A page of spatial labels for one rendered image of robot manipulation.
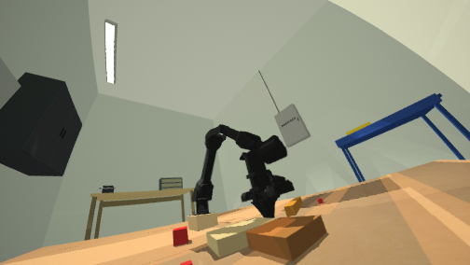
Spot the yellow flat bar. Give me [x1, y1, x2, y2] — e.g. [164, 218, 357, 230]
[284, 197, 303, 216]

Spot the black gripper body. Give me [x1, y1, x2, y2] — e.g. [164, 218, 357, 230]
[241, 166, 295, 202]

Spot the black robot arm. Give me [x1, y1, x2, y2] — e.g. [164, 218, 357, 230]
[192, 124, 287, 215]

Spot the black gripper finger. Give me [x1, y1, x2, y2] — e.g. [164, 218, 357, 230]
[258, 195, 280, 218]
[251, 200, 266, 217]

